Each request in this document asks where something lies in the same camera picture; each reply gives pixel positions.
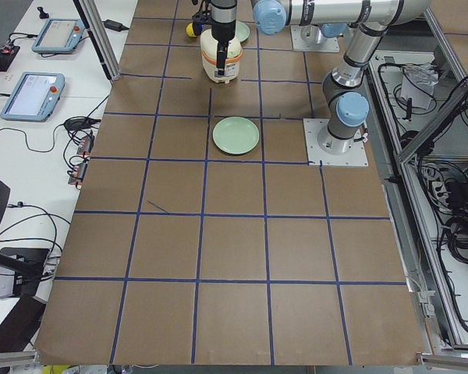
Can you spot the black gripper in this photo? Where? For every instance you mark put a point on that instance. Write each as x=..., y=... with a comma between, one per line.
x=222, y=32

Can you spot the green plate near potato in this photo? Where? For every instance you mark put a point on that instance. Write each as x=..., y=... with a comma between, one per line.
x=242, y=31

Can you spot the yellow toy potato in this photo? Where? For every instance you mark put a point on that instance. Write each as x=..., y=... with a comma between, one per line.
x=191, y=30

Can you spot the green plate far side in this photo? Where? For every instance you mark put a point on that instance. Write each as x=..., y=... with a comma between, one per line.
x=235, y=135

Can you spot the black power adapter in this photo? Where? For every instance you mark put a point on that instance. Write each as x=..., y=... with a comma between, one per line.
x=114, y=25

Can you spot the blue teach pendant far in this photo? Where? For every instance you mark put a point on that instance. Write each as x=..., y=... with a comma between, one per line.
x=59, y=36

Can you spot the blue teach pendant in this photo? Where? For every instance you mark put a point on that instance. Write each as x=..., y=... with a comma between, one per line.
x=34, y=97
x=59, y=36

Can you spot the blue teach pendant near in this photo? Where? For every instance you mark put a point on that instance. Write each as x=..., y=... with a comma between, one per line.
x=34, y=97

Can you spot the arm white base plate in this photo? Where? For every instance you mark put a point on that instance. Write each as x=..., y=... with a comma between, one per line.
x=316, y=39
x=325, y=150

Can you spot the aluminium frame post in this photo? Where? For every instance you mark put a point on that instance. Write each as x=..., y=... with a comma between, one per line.
x=94, y=26

